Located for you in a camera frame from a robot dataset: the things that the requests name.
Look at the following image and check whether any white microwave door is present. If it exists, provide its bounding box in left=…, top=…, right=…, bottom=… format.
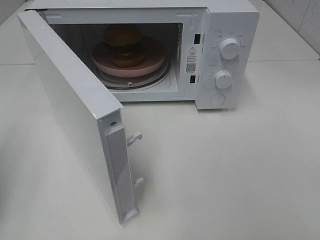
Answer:
left=17, top=10, right=144, bottom=224

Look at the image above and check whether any pink speckled plate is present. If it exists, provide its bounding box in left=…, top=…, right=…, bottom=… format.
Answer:
left=91, top=36, right=166, bottom=78

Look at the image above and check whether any toy burger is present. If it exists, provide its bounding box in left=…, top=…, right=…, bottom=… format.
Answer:
left=103, top=23, right=146, bottom=68

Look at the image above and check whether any glass microwave turntable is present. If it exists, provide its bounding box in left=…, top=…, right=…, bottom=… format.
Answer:
left=95, top=60, right=171, bottom=91

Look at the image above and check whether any round white door button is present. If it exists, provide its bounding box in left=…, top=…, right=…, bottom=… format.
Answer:
left=209, top=93, right=226, bottom=106

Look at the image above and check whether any white microwave oven body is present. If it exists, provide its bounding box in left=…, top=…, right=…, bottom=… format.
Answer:
left=25, top=0, right=260, bottom=110

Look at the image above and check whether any warning sticker with QR code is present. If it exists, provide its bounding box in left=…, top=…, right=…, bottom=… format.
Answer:
left=184, top=44, right=199, bottom=75

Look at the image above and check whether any upper white microwave knob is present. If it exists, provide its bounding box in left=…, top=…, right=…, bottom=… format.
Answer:
left=219, top=37, right=241, bottom=60

